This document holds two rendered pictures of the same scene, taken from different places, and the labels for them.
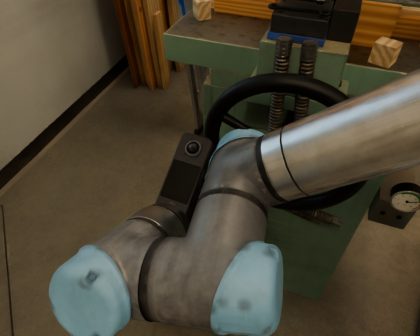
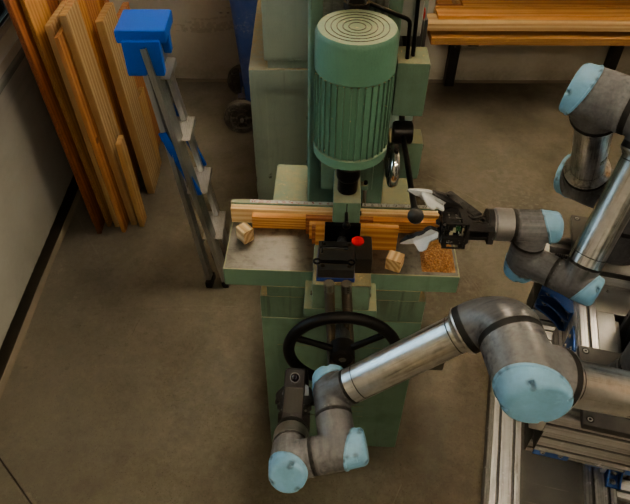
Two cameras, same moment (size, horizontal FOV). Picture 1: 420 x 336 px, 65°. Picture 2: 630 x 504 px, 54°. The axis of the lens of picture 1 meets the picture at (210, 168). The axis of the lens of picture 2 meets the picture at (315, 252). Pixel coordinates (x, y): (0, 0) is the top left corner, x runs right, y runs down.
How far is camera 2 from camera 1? 0.97 m
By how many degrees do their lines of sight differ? 14
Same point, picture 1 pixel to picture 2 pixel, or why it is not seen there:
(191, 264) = (329, 446)
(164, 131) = (165, 291)
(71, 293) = (283, 473)
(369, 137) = (387, 374)
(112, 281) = (299, 463)
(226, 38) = (276, 263)
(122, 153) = (121, 335)
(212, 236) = (333, 431)
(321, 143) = (369, 378)
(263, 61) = (316, 293)
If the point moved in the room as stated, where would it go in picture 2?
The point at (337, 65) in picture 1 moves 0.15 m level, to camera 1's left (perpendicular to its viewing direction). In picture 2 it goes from (365, 292) to (305, 307)
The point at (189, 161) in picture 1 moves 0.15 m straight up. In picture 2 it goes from (295, 386) to (294, 344)
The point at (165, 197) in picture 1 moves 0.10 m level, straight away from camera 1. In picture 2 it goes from (286, 412) to (265, 377)
